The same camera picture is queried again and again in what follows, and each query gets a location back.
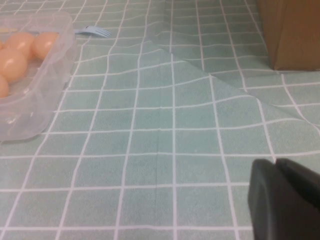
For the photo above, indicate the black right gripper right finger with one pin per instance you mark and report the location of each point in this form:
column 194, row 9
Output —
column 302, row 181

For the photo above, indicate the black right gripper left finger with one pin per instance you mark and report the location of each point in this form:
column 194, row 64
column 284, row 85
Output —
column 272, row 207

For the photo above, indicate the brown cardboard box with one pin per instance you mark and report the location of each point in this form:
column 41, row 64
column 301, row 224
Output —
column 292, row 32

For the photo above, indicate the transparent plastic egg box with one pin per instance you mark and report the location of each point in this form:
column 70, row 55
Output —
column 50, row 82

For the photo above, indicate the green checkered tablecloth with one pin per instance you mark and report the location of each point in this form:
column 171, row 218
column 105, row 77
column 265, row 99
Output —
column 160, row 125

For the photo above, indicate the light blue plastic fork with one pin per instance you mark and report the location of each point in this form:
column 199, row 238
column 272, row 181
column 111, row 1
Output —
column 86, row 30

